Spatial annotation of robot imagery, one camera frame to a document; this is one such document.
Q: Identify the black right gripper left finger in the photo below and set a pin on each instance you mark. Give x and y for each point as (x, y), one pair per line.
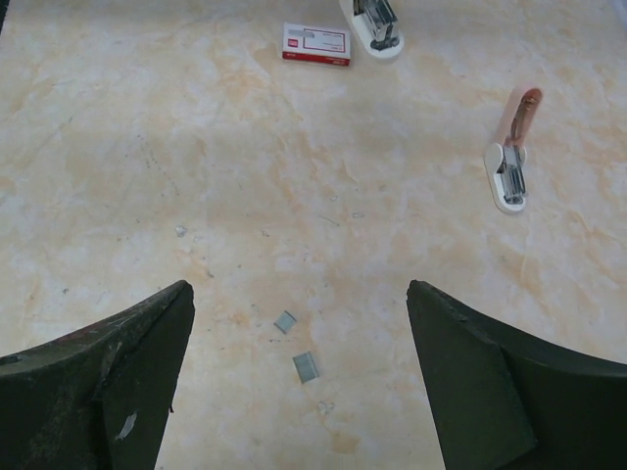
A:
(99, 397)

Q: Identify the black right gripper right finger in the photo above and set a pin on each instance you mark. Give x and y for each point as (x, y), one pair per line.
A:
(504, 399)

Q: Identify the grey staple strip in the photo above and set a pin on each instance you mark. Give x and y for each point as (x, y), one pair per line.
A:
(285, 322)
(307, 366)

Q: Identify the pink white mini stapler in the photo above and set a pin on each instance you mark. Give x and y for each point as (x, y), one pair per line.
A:
(506, 155)

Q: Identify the red white staple box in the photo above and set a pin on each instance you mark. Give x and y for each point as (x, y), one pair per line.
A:
(314, 44)

